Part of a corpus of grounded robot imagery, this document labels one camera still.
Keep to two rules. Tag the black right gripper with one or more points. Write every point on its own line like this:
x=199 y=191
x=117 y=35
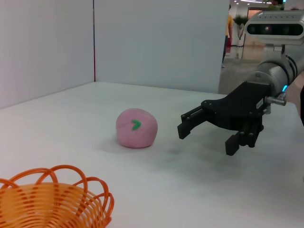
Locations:
x=242 y=107

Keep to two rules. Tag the pink peach with green leaf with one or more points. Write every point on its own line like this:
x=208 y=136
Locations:
x=142 y=134

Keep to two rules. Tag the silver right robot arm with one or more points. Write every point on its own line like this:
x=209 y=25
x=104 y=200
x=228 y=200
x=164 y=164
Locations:
x=273 y=71

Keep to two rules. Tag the person in yellow shirt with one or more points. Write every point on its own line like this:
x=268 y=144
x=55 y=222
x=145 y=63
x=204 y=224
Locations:
x=229 y=26

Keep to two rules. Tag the green potted plant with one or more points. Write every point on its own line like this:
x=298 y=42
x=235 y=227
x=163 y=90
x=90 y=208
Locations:
x=240 y=21

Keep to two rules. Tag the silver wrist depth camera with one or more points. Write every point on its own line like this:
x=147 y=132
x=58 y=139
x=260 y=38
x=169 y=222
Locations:
x=273 y=29

